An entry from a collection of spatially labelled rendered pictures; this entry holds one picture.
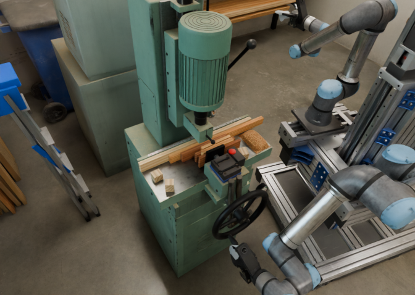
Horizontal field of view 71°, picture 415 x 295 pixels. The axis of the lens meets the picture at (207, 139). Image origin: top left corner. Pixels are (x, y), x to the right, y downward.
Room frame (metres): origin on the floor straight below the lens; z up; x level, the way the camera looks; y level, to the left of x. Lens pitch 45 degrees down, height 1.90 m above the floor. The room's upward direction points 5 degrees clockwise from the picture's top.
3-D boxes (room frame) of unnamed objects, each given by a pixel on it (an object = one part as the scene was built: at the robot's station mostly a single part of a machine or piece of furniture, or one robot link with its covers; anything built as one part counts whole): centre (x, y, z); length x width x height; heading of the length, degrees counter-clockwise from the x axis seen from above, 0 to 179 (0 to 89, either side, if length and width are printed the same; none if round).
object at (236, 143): (0.89, -0.06, 0.93); 0.22 x 0.01 x 0.06; 126
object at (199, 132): (0.94, 0.05, 1.03); 0.14 x 0.07 x 0.09; 36
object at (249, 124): (0.99, -0.06, 0.92); 0.54 x 0.02 x 0.04; 126
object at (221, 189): (0.78, -0.09, 0.92); 0.15 x 0.13 x 0.09; 126
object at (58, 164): (1.06, 0.89, 0.58); 0.27 x 0.25 x 1.16; 130
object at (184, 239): (1.02, 0.11, 0.36); 0.58 x 0.45 x 0.71; 36
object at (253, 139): (1.01, -0.23, 0.92); 0.14 x 0.09 x 0.04; 36
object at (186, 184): (0.85, -0.04, 0.87); 0.61 x 0.30 x 0.06; 126
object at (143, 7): (1.16, 0.21, 1.16); 0.22 x 0.22 x 0.72; 36
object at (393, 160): (0.87, -0.82, 0.98); 0.13 x 0.12 x 0.14; 35
